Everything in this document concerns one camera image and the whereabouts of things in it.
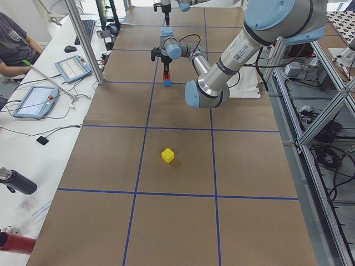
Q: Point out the black water bottle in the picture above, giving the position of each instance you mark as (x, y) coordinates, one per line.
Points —
(17, 182)

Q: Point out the blue wooden block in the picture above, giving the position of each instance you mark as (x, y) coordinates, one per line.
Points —
(167, 83)

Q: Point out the far teach pendant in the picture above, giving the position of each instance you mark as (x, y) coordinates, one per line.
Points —
(73, 68)

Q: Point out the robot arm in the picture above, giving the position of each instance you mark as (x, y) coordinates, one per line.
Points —
(297, 22)
(184, 6)

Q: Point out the black computer mouse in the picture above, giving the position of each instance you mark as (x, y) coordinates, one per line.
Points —
(70, 49)

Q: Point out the aluminium frame post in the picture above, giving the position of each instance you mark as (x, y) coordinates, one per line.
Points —
(79, 29)

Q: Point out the yellow wooden block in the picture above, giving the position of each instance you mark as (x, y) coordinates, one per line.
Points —
(167, 155)

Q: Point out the teach pendant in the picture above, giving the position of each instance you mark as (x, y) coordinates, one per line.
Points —
(37, 102)
(73, 68)

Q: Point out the red wooden block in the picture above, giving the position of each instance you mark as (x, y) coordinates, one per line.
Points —
(166, 75)

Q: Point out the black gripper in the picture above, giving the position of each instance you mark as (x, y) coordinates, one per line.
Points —
(165, 61)
(166, 10)

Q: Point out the red water bottle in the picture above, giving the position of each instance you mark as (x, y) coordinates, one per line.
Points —
(16, 243)

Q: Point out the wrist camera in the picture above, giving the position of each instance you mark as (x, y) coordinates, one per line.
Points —
(155, 53)
(156, 6)

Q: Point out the near teach pendant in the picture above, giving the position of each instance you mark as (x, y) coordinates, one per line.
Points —
(37, 102)

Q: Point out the black keyboard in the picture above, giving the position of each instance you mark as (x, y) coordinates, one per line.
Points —
(89, 26)

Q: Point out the brown paper table cover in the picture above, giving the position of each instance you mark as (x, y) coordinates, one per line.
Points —
(227, 198)

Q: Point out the seated person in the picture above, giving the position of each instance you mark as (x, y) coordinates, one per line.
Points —
(16, 47)

